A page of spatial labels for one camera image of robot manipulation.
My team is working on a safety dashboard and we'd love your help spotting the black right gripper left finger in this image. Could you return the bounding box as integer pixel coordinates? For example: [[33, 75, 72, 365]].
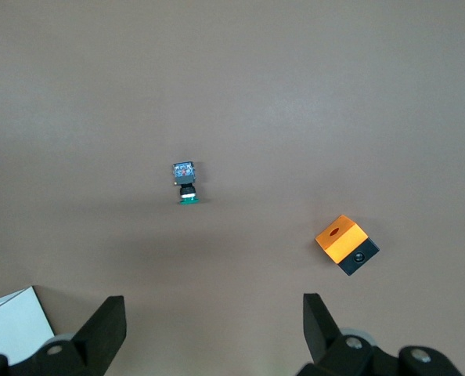
[[0, 295, 128, 376]]

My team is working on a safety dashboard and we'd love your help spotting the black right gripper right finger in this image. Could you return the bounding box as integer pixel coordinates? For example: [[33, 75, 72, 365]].
[[297, 292, 465, 376]]

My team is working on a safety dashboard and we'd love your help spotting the white drawer cabinet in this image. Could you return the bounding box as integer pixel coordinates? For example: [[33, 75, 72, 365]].
[[0, 285, 57, 367]]

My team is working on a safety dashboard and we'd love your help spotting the orange and black button box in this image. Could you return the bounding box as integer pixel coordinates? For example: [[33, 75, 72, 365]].
[[314, 214, 381, 277]]

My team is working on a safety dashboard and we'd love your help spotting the brown table mat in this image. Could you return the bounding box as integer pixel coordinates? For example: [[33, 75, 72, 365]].
[[0, 0, 465, 376]]

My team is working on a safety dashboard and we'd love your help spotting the green push button switch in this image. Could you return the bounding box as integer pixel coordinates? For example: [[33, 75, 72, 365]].
[[171, 162, 201, 205]]

